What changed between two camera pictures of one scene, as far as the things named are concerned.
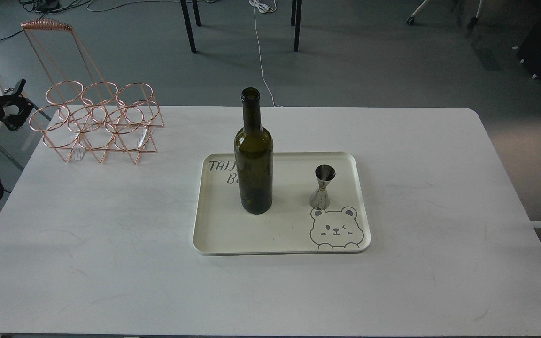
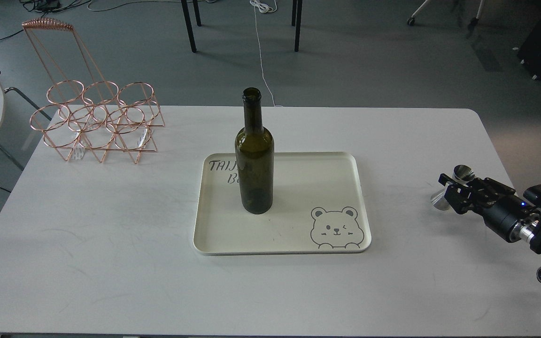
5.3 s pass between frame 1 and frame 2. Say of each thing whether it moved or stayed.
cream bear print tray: stayed
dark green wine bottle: stayed
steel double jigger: moved
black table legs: stayed
